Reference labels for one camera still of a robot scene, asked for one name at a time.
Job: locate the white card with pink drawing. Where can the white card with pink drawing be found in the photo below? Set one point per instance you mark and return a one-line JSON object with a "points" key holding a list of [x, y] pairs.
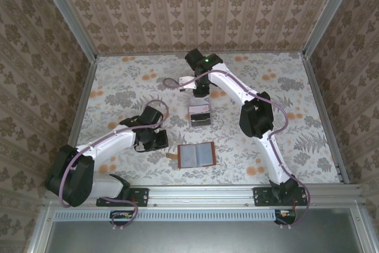
{"points": [[201, 108]]}

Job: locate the black VIP card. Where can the black VIP card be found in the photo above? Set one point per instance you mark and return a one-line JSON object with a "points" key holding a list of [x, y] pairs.
{"points": [[200, 116]]}

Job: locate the brown leather card holder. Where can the brown leather card holder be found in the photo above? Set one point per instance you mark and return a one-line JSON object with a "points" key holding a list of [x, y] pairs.
{"points": [[197, 155]]}

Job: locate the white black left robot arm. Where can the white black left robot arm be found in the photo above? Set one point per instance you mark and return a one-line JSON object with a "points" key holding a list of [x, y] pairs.
{"points": [[112, 143]]}

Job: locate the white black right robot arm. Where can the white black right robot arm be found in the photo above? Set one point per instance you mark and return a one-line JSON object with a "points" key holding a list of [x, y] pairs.
{"points": [[228, 84]]}

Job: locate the clear acrylic card stand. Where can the clear acrylic card stand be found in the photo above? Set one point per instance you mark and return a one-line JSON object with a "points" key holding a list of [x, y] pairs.
{"points": [[199, 123]]}

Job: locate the small black connector board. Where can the small black connector board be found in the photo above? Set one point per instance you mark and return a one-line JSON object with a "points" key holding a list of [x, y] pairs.
{"points": [[121, 217], [285, 217]]}

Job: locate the grey sheet metal panel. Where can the grey sheet metal panel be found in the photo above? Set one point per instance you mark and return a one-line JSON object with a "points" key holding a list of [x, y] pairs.
{"points": [[207, 236]]}

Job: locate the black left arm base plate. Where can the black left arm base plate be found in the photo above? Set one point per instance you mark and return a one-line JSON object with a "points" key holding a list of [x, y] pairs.
{"points": [[139, 196]]}

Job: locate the aluminium side rail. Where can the aluminium side rail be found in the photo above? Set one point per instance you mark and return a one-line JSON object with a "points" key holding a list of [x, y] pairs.
{"points": [[81, 108], [324, 116]]}

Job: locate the aluminium front frame rail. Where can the aluminium front frame rail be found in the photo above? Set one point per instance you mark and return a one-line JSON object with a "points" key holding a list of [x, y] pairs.
{"points": [[201, 195]]}

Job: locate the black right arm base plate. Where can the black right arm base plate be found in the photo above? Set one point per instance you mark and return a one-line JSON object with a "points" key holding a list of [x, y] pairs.
{"points": [[262, 196]]}

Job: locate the aluminium frame post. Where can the aluminium frame post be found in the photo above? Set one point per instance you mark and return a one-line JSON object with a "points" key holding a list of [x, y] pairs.
{"points": [[68, 16], [328, 16]]}

